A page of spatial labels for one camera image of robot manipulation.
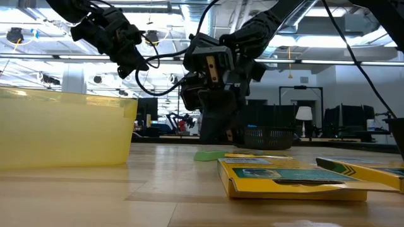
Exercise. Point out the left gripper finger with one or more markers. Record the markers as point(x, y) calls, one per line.
point(139, 58)
point(126, 66)

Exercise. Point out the green eraser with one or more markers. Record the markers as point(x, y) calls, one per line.
point(208, 156)

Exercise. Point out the yellow translucent plastic bin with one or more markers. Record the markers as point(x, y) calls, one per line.
point(63, 132)

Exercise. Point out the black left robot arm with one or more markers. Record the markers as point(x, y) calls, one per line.
point(69, 8)

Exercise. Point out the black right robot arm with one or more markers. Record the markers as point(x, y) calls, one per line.
point(259, 31)

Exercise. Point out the black slotted plastic basket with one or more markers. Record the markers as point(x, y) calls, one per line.
point(265, 140)

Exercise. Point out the black background panel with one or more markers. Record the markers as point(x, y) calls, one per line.
point(350, 118)
point(271, 115)

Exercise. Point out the yellow hanging pendant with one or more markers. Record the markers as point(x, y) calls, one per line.
point(289, 75)

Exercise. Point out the white shade table lamp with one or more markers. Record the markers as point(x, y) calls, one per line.
point(304, 113)

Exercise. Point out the long ceiling light strip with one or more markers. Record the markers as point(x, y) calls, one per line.
point(328, 62)

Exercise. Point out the white container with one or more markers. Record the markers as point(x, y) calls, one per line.
point(370, 125)

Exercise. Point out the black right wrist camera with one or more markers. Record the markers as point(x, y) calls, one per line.
point(191, 94)

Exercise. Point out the black metal station frame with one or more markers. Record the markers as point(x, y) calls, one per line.
point(300, 87)

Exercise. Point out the black aluminium table frame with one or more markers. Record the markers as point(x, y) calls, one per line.
point(347, 145)

